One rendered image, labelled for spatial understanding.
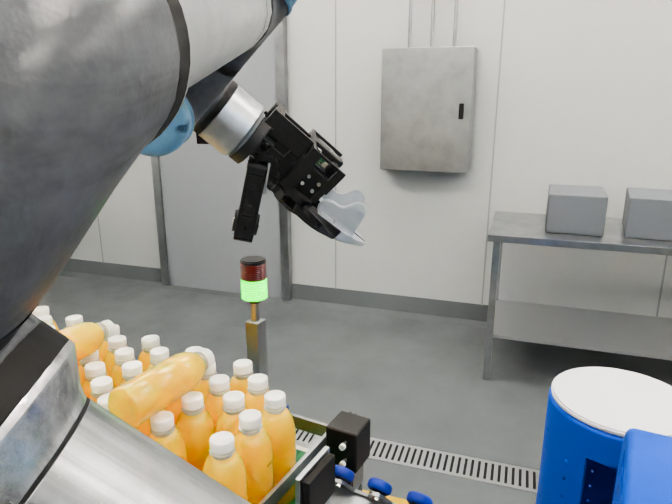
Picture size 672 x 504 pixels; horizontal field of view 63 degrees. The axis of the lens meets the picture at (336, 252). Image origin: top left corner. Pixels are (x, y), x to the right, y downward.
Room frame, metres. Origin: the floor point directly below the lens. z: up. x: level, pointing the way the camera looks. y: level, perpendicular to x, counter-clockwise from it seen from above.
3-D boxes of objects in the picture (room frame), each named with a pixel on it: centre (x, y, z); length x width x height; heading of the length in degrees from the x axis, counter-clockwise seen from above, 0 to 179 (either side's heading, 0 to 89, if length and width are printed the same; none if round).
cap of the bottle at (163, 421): (0.83, 0.30, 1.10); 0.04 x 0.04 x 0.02
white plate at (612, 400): (1.02, -0.60, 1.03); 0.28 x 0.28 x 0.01
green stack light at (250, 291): (1.29, 0.20, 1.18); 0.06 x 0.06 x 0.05
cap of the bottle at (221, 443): (0.77, 0.18, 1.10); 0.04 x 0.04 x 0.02
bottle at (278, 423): (0.90, 0.11, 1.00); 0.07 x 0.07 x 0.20
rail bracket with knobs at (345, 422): (0.98, -0.02, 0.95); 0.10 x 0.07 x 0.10; 152
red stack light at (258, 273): (1.29, 0.20, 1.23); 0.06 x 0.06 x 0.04
